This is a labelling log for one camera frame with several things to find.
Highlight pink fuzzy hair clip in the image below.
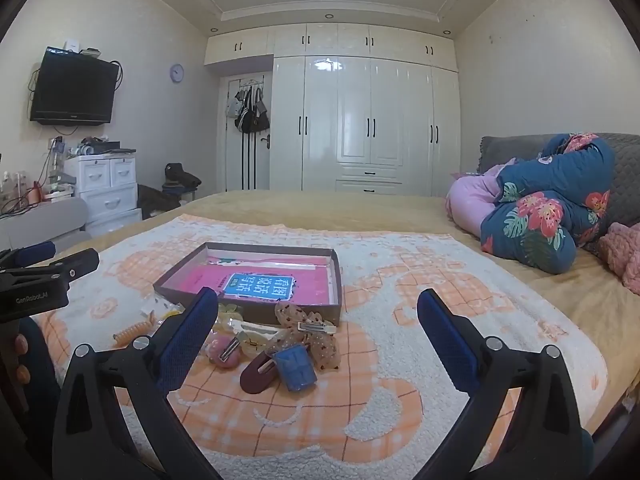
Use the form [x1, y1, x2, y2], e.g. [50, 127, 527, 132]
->
[206, 334, 241, 370]

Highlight black wall television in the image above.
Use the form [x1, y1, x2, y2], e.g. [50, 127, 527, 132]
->
[29, 47, 120, 127]

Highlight brown cardboard tray box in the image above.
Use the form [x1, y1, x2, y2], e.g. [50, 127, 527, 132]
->
[153, 242, 342, 325]

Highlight pink knitted blanket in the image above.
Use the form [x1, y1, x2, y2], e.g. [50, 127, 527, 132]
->
[598, 222, 640, 295]

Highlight purple wall clock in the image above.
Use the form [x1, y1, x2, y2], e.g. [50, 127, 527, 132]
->
[169, 63, 184, 84]

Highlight person's left hand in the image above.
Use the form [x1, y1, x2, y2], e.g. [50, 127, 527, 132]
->
[14, 334, 30, 385]

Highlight tan bed cover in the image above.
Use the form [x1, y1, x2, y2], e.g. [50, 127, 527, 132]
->
[67, 191, 639, 431]

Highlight sheer dotted bow clip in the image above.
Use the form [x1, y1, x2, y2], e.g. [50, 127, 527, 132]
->
[266, 302, 342, 370]

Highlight dark bag on floor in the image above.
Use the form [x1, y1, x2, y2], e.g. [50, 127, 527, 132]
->
[137, 184, 181, 220]

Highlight maroon oval hair clip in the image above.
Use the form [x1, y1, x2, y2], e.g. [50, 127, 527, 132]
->
[240, 351, 279, 394]

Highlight clear yellowish flower clip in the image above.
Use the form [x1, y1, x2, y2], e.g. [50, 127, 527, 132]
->
[214, 304, 243, 333]

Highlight blue floral quilt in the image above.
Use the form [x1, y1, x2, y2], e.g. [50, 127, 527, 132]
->
[479, 132, 618, 276]

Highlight white room door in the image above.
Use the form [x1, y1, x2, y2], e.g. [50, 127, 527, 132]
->
[216, 72, 272, 192]

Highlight blue square hair clip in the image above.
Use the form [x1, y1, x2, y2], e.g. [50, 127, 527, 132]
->
[272, 344, 317, 392]

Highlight white plastic drawer cabinet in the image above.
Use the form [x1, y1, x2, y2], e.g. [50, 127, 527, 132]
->
[64, 154, 142, 237]

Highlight white built-in wardrobe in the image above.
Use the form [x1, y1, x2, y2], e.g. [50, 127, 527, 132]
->
[205, 23, 461, 196]

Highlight dark clothes pile on stool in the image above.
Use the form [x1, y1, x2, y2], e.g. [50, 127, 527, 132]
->
[162, 162, 202, 198]

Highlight bags hanging on door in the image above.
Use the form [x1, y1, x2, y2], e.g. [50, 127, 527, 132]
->
[227, 86, 270, 134]

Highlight white claw hair clip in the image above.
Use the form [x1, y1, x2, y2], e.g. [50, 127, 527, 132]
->
[214, 318, 280, 360]

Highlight orange white patterned blanket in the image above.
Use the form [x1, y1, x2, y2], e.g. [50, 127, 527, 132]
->
[37, 214, 608, 479]

